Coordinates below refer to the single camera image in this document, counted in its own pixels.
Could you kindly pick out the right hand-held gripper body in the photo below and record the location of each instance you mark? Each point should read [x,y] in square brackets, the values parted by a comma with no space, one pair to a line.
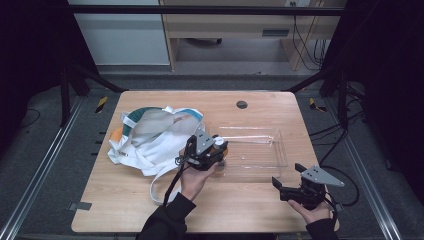
[310,194]

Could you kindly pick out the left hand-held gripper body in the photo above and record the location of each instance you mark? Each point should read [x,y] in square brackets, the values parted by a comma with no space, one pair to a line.
[201,151]

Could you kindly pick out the small orange white-capped bottle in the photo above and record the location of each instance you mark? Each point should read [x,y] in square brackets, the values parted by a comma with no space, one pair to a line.
[218,142]

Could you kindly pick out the clear plastic tray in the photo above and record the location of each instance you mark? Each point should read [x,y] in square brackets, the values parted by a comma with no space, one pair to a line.
[256,156]

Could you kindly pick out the white colour-patched tote bag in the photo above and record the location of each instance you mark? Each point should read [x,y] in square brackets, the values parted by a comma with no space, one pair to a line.
[153,150]

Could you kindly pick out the person's right hand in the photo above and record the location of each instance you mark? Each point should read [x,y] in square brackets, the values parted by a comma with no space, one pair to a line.
[315,216]

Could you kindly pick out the person's left hand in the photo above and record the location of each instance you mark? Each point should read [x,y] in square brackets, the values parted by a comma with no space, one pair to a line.
[195,180]

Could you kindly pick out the black table grommet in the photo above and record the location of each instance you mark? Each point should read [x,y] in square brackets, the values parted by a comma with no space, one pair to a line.
[241,104]

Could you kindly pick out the yellow black striped tape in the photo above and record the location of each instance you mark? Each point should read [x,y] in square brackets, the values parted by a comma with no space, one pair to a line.
[314,105]
[102,104]

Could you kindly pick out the light wooden desk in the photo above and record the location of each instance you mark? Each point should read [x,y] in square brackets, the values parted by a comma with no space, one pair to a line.
[233,25]

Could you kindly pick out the grey tape strip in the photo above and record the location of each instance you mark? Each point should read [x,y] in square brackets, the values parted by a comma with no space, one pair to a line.
[80,206]

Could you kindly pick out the white cabinet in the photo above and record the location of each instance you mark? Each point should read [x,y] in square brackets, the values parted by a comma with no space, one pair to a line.
[123,40]

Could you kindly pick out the aluminium floor rail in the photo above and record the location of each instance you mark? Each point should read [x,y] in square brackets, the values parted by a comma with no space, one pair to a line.
[43,160]
[363,173]

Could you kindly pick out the black frame strut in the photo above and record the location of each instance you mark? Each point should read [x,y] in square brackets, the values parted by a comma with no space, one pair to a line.
[65,96]
[342,100]

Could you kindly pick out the black horizontal frame bar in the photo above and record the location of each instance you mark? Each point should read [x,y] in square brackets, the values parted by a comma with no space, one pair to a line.
[200,10]

